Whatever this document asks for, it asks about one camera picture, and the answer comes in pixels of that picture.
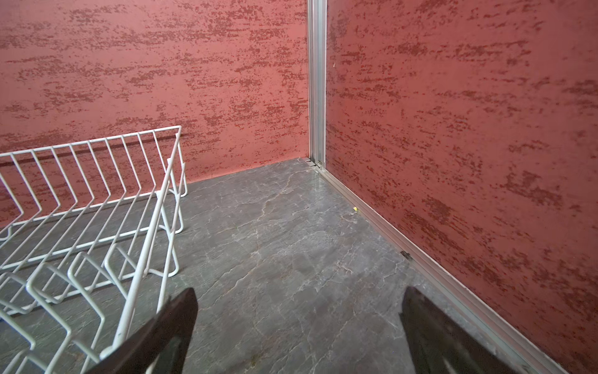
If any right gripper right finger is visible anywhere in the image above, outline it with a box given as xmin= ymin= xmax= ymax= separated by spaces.
xmin=400 ymin=286 xmax=515 ymax=373

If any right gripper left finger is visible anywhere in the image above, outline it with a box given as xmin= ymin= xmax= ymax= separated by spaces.
xmin=88 ymin=288 xmax=199 ymax=373

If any white wire dish rack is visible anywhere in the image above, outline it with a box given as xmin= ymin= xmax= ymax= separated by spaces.
xmin=1 ymin=126 xmax=188 ymax=373

